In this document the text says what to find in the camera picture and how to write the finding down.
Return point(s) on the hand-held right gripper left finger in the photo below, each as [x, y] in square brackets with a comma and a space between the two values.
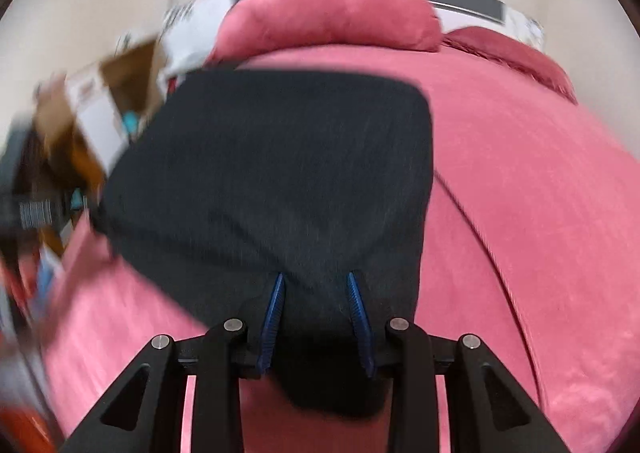
[272, 313]

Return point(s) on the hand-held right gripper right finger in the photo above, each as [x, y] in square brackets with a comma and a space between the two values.
[361, 318]

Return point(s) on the black pants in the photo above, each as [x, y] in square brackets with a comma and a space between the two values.
[280, 173]

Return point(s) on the wooden cabinet with white doors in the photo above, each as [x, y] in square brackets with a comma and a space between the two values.
[97, 128]

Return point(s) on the light blue small container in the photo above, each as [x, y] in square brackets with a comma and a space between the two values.
[131, 123]

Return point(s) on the red fleece bed blanket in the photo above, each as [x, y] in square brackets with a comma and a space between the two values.
[525, 233]

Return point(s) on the white flower print panel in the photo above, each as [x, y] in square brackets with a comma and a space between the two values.
[195, 33]
[527, 28]

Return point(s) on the small red pillow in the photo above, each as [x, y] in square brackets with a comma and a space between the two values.
[515, 58]

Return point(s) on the large red pillow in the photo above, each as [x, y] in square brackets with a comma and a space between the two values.
[330, 13]

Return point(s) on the grey and white headboard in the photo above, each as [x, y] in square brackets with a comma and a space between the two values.
[465, 3]

